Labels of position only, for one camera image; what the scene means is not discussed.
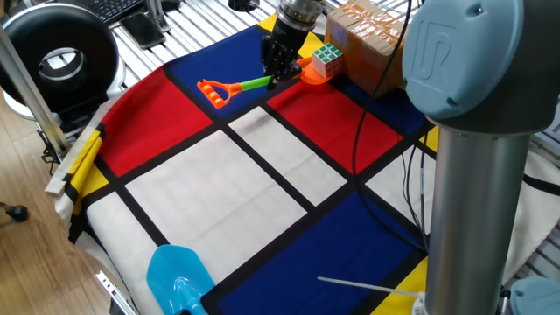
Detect white-edged puzzle cube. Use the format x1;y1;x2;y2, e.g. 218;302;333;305
311;42;345;80

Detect aluminium frame post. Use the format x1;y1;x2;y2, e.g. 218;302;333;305
0;25;72;155

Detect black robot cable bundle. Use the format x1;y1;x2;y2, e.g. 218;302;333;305
351;0;432;256

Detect black smartphone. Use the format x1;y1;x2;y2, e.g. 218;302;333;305
118;12;167;51

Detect orange shovel green handle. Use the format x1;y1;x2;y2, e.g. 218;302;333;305
196;56;334;109

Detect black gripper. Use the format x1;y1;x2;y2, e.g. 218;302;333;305
261;19;310;91

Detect taped cardboard box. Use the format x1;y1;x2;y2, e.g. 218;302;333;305
324;0;409;98

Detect colour-block tablecloth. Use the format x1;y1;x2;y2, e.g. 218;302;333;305
45;12;560;315

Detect black round fan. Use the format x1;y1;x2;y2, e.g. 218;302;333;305
0;3;122;122

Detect black keyboard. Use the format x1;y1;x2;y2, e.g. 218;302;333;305
69;0;148;25

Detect black caster wheel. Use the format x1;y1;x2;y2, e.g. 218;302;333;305
3;204;30;223

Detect white cable tie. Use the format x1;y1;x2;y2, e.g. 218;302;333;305
316;276;426;299

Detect blue shovel yellow handle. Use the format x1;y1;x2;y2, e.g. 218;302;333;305
146;244;217;315

